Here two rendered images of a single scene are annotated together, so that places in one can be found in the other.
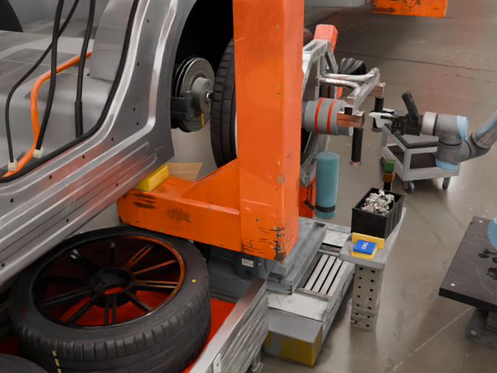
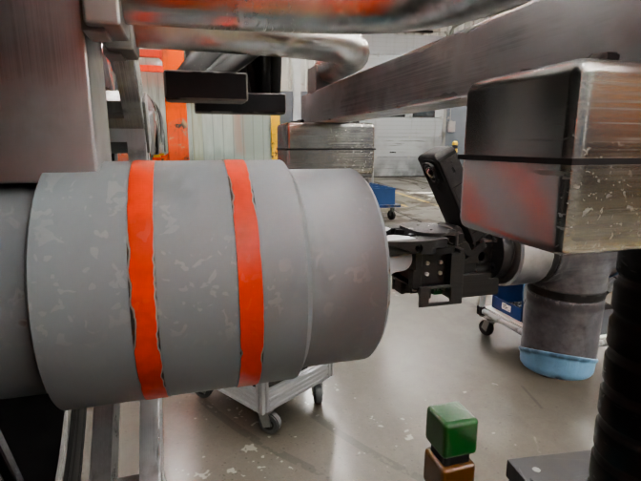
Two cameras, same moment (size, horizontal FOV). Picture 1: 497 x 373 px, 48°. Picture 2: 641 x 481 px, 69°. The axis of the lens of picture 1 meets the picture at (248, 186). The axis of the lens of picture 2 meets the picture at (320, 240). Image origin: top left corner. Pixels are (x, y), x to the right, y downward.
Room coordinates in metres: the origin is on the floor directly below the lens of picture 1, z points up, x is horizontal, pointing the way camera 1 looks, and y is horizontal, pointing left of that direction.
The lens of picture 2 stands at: (1.79, -0.19, 0.93)
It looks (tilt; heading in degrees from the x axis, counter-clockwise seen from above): 12 degrees down; 319
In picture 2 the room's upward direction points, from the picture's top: straight up
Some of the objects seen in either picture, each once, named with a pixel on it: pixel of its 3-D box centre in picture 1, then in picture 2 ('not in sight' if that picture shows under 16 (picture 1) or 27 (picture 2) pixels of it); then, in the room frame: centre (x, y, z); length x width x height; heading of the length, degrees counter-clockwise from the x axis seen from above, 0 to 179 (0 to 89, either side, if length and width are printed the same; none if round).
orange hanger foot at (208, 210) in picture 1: (184, 186); not in sight; (1.79, 0.23, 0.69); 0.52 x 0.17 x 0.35; 65
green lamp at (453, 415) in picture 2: (390, 165); (451, 428); (2.03, -0.58, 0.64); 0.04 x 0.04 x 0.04; 65
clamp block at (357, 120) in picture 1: (350, 117); (625, 153); (1.84, -0.37, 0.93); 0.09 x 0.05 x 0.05; 65
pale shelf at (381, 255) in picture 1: (374, 232); not in sight; (1.85, -0.50, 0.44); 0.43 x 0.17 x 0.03; 155
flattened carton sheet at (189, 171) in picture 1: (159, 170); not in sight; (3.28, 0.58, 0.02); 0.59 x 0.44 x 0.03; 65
